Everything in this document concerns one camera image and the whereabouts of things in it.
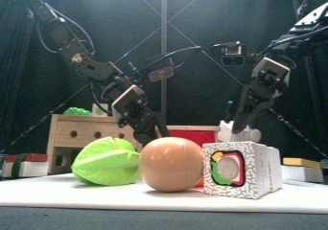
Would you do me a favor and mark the red wooden box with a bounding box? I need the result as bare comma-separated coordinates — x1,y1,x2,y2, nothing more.
164,125,222,188

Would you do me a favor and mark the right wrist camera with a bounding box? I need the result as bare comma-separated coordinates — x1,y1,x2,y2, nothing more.
221,41,247,67

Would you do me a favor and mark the wooden box with holes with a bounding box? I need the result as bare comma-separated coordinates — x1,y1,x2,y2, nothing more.
44,113,143,176

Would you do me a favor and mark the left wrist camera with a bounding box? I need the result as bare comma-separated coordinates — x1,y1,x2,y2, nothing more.
146,58,176,83

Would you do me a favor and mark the white board mat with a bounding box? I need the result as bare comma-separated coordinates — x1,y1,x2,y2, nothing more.
0,172,328,215

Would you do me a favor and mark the white sushi roll block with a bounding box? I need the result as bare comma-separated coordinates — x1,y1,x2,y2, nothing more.
200,140,283,200

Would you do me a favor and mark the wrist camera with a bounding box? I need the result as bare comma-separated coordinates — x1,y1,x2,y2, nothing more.
221,41,247,67
146,58,176,83

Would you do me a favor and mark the small green toy vegetable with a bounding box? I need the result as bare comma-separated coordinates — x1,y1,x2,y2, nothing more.
63,106,93,117

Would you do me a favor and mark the white toy cup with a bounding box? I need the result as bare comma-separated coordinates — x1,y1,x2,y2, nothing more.
91,103,113,118

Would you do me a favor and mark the yellow white sushi piece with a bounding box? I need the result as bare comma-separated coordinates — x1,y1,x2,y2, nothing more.
281,156,325,184

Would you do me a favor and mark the white toy figure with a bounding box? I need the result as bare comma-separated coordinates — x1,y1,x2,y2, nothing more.
217,120,262,144

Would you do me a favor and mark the green star fruit toy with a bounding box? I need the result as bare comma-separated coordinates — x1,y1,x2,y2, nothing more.
71,136,142,187

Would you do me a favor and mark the tan toy egg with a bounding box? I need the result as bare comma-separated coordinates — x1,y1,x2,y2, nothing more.
138,136,204,194

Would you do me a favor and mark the red white sushi piece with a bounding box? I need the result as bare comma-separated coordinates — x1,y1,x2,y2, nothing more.
1,152,49,179

